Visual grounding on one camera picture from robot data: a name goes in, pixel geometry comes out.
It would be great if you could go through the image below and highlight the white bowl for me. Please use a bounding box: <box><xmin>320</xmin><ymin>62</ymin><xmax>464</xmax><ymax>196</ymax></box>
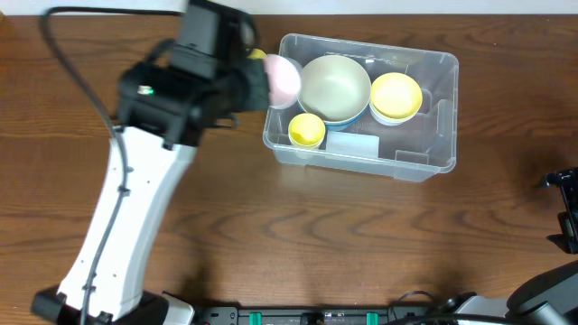
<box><xmin>374</xmin><ymin>115</ymin><xmax>412</xmax><ymax>126</ymax></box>

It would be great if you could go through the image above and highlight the pink cup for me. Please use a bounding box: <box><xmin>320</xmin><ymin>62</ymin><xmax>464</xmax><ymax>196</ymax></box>
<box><xmin>264</xmin><ymin>54</ymin><xmax>302</xmax><ymax>109</ymax></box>

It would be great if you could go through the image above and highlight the dark blue bowl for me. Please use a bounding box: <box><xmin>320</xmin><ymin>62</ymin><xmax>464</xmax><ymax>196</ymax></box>
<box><xmin>325</xmin><ymin>120</ymin><xmax>357</xmax><ymax>132</ymax></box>
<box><xmin>324</xmin><ymin>108</ymin><xmax>368</xmax><ymax>125</ymax></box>

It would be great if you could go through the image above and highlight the yellow bowl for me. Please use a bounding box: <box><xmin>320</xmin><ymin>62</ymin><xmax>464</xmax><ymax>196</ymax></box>
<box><xmin>370</xmin><ymin>72</ymin><xmax>424</xmax><ymax>122</ymax></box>

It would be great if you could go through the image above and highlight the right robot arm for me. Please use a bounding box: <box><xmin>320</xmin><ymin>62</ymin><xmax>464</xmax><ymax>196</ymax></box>
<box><xmin>451</xmin><ymin>168</ymin><xmax>577</xmax><ymax>324</ymax></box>

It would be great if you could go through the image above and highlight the clear plastic storage container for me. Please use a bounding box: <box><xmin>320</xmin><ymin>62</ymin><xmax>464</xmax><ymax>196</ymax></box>
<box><xmin>263</xmin><ymin>33</ymin><xmax>459</xmax><ymax>182</ymax></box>

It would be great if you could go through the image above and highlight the beige bowl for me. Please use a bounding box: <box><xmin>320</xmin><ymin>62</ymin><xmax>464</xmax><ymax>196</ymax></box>
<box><xmin>298</xmin><ymin>55</ymin><xmax>371</xmax><ymax>122</ymax></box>

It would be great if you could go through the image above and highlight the grey bowl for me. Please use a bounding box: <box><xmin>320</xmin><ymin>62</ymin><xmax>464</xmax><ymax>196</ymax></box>
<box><xmin>369</xmin><ymin>103</ymin><xmax>415</xmax><ymax>126</ymax></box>

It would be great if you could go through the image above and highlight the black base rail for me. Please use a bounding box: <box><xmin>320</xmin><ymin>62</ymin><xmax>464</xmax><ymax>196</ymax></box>
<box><xmin>191</xmin><ymin>304</ymin><xmax>433</xmax><ymax>325</ymax></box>

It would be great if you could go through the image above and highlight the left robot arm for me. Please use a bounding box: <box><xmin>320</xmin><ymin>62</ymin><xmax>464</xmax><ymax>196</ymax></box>
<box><xmin>31</xmin><ymin>1</ymin><xmax>269</xmax><ymax>324</ymax></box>

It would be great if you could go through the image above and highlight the left black cable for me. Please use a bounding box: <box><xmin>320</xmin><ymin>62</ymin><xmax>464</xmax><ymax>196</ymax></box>
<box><xmin>39</xmin><ymin>5</ymin><xmax>184</xmax><ymax>325</ymax></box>

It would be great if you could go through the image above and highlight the pale green white cup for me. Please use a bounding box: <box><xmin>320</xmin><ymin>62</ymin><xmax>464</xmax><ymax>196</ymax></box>
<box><xmin>291</xmin><ymin>138</ymin><xmax>322</xmax><ymax>159</ymax></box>

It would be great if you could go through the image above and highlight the yellow cup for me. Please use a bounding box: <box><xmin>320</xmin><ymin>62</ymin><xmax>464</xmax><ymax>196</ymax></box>
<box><xmin>288</xmin><ymin>113</ymin><xmax>326</xmax><ymax>144</ymax></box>
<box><xmin>248</xmin><ymin>49</ymin><xmax>267</xmax><ymax>60</ymax></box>

